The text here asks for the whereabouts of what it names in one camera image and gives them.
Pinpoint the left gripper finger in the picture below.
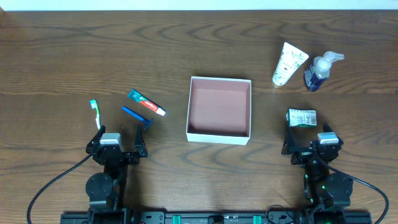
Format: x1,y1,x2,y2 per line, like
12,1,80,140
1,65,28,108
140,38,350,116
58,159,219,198
134,125,146,152
86,125,106,149

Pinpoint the green soap bar package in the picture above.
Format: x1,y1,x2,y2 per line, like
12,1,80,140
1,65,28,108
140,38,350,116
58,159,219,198
286,108,317,128

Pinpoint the green white toothbrush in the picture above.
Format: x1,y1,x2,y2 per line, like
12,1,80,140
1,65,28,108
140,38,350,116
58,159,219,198
90,99,101,129

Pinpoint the blue pump soap bottle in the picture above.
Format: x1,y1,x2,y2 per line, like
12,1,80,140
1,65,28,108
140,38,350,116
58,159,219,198
303,51,345,91

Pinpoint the white Pantene tube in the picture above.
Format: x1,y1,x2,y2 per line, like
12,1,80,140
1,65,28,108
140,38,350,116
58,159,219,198
272,42,309,87

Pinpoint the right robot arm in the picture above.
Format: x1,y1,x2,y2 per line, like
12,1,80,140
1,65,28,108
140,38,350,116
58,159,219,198
281,123,353,210

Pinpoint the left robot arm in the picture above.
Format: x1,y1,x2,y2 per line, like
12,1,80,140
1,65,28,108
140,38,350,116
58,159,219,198
86,126,147,213

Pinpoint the blue disposable razor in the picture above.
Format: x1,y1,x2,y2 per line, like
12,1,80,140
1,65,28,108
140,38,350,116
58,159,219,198
122,106,153,130

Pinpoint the Colgate toothpaste tube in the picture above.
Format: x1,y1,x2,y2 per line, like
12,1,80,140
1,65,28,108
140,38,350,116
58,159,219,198
127,89,166,116

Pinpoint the white box pink interior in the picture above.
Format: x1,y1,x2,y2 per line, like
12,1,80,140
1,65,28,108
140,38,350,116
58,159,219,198
185,77,252,146

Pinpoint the right black cable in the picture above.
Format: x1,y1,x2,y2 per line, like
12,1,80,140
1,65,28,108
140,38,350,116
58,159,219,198
313,149,390,224

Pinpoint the black cable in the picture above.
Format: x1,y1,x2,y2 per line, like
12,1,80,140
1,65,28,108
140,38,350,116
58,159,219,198
313,149,390,224
26,154,93,224

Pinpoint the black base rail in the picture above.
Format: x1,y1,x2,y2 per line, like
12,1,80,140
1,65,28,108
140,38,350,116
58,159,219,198
60,209,372,224

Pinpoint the left black cable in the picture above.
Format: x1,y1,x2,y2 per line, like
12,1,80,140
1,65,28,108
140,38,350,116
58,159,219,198
26,154,93,224

